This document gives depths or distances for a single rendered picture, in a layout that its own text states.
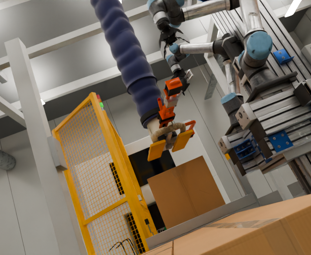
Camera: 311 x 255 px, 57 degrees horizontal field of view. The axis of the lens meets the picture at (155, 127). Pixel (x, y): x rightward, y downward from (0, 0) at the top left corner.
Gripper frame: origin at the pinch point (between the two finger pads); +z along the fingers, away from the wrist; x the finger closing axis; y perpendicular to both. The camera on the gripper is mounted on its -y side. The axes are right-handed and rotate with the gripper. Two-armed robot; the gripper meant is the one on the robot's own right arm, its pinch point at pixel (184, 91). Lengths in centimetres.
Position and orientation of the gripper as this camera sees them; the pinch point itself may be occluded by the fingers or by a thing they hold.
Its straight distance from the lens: 234.8
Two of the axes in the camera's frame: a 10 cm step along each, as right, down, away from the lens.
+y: 9.3, -3.6, 1.1
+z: 3.8, 8.7, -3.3
